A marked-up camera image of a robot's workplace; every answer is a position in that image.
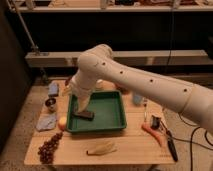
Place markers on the grey blue towel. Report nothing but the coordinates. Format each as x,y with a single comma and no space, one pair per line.
46,122

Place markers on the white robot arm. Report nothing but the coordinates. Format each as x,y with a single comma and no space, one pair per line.
193,101

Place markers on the green plastic tray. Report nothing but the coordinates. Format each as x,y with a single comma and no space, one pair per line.
108,109

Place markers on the blue plastic cup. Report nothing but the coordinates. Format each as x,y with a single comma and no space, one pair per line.
137,99

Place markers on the black rectangular block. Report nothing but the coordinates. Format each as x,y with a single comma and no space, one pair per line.
84,115

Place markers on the metal fork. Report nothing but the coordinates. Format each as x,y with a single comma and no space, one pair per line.
145,109

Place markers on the white lower shelf beam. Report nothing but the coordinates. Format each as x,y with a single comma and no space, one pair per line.
130,58

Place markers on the small metal cup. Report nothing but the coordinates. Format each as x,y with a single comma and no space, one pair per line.
50,103

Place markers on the banana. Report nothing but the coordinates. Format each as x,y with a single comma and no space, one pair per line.
102,149

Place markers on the wooden table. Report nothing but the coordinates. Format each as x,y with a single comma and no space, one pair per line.
132,146

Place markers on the carrot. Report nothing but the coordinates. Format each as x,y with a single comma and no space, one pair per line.
146,127

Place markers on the bunch of red grapes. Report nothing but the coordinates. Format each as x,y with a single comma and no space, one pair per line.
46,151

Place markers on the metal pole stand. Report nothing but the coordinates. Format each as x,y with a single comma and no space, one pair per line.
34,47

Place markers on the upper white shelf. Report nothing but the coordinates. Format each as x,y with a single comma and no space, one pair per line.
110,5

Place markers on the black handled knife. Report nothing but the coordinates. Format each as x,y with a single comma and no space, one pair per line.
171,144

